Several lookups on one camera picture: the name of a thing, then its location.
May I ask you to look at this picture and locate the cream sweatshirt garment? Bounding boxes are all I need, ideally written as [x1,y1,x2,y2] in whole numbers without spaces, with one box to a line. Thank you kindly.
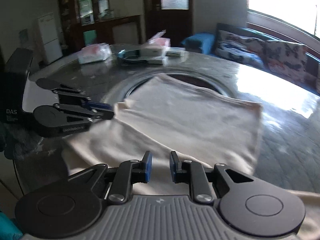
[62,74,319,239]

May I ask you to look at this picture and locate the white refrigerator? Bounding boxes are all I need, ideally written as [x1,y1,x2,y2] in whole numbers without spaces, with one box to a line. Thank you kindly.
[34,13,62,64]

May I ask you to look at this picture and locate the soft pack pink tissues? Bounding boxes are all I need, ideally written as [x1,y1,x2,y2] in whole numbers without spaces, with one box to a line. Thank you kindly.
[77,43,112,64]

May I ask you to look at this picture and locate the teal black smartwatch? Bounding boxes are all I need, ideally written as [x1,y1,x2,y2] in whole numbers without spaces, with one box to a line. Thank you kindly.
[117,49,148,67]

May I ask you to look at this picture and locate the dark wooden display shelf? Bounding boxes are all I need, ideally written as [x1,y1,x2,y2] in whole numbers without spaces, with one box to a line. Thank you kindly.
[57,0,108,53]

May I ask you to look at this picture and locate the pink white tissue box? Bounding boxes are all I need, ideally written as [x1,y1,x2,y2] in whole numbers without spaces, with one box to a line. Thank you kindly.
[139,30,171,57]

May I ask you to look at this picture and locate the dark wooden side cabinet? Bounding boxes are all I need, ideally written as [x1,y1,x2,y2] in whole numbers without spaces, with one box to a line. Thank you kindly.
[81,15,143,44]

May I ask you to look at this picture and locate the round black induction cooktop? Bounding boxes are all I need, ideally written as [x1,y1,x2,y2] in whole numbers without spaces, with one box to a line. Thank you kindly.
[124,73,229,98]

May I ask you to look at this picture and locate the blue sofa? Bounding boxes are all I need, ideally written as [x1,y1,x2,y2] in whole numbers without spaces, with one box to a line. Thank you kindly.
[181,23,319,94]

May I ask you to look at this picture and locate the dark wooden door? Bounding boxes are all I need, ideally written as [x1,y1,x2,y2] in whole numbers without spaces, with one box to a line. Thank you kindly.
[144,0,193,47]

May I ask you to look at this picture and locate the flat butterfly pillow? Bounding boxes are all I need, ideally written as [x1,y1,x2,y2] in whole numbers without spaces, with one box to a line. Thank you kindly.
[214,30,265,69]

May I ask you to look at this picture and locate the upright butterfly pillow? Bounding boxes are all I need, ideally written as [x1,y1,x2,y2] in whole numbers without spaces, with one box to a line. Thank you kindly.
[265,40,307,83]

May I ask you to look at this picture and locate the window with green frame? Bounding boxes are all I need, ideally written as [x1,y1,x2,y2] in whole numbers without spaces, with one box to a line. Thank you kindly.
[248,0,319,37]

